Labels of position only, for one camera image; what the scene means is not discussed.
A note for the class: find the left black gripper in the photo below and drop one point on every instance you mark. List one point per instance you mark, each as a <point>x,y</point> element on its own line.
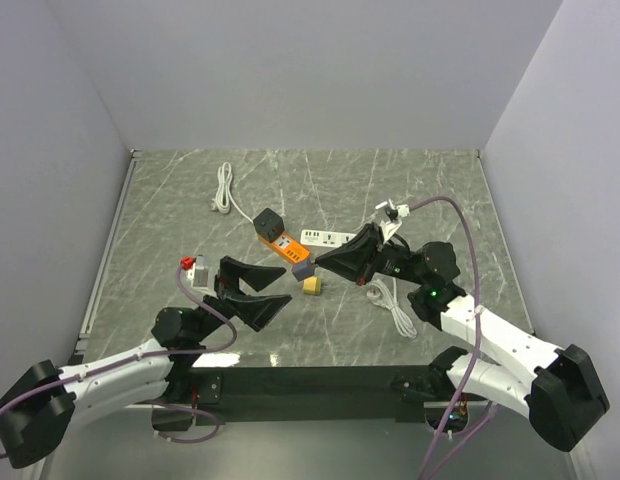
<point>254,311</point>

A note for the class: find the white power strip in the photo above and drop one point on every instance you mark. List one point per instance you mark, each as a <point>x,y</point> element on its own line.
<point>324,239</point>

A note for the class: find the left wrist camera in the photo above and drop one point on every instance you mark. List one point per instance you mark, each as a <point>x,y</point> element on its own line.
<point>197,270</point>

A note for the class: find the yellow plug adapter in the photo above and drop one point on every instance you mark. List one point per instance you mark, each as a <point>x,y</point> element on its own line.
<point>312,286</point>

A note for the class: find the black base bar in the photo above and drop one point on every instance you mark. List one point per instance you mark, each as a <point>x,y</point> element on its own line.
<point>253,394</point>

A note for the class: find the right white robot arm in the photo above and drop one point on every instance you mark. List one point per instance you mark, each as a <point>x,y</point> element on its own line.
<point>557,389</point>

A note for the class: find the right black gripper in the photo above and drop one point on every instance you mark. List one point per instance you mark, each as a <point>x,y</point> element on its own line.
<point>359,258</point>

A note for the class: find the black cube power adapter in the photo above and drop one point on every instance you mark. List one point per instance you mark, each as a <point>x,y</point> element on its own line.
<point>268,225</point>

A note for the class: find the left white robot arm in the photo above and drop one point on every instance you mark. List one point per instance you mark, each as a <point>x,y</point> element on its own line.
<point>48,400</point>

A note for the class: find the orange power strip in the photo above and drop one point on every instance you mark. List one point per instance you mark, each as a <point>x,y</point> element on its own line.
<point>287,248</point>

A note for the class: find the grey plug adapter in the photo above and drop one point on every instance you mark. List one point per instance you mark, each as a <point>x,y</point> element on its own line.
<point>303,269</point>

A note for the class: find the aluminium frame rail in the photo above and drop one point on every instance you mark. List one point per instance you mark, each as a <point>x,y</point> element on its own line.
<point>96,291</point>

